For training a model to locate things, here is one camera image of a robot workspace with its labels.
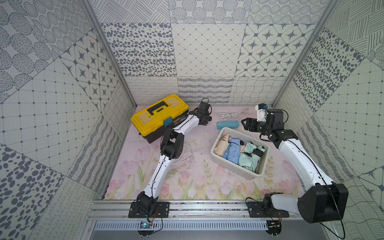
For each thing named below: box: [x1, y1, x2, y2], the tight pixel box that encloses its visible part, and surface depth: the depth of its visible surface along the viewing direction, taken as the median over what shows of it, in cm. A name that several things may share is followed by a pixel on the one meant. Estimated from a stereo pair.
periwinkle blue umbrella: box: [223, 136, 241, 164], surface depth 84 cm
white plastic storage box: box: [210, 127, 269, 179], surface depth 83 cm
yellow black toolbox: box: [130, 94, 189, 144], surface depth 95 cm
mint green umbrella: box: [238, 141, 266, 172], surface depth 82 cm
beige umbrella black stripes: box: [213, 130, 231, 157], surface depth 87 cm
